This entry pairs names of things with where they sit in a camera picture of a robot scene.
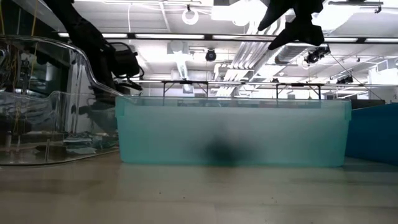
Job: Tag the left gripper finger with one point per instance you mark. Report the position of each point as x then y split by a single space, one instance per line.
129 85

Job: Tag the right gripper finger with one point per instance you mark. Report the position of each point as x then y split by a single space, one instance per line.
303 34
278 11

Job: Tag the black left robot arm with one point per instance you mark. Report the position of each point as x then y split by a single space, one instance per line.
84 31

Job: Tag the black ceiling spotlights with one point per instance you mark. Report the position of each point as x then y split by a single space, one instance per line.
317 54
345 80

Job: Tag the black ceiling track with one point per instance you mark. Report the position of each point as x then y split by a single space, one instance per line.
356 3

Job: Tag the white table with black legs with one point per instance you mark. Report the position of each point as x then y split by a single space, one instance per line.
186 82
298 84

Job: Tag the white ceiling pipe bundle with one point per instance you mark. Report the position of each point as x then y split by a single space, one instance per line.
255 56

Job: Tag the round black ceiling speaker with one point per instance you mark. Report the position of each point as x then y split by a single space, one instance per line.
211 55

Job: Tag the green translucent plastic bin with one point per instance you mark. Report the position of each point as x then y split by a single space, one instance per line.
280 133

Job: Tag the clear plastic bin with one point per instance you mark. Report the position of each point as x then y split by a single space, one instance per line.
18 102

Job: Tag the blue plastic bin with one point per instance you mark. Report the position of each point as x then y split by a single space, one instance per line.
373 133

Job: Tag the grey round air duct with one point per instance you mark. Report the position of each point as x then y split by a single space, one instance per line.
289 55

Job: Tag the white ceiling duct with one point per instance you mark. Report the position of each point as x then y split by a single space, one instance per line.
182 67

